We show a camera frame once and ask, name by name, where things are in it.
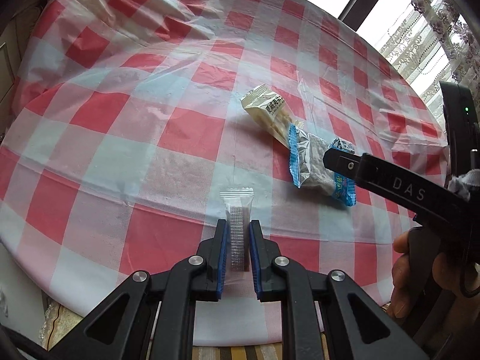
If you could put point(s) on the cream cabinet with drawers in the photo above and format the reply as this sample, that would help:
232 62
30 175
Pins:
14 41

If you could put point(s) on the white macadamia nut packet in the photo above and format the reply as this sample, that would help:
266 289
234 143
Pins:
271 112

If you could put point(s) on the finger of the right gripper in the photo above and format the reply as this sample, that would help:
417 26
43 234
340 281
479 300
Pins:
343 163

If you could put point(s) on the small blue white candy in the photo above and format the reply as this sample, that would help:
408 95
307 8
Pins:
343 145

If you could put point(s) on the clear grey stick snack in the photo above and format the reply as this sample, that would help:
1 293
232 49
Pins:
237 204

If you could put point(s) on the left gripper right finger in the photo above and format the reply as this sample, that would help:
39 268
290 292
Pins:
324 316

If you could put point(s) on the white lace curtain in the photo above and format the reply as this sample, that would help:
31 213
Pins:
430 43

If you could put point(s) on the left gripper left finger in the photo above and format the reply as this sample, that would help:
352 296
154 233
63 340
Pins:
152 316

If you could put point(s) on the red white checkered tablecloth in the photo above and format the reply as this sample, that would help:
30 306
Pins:
129 126

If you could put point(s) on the person's right hand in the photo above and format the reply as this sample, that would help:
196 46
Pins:
445 274

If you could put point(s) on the blue clear snack packet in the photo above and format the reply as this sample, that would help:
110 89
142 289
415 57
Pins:
306 152

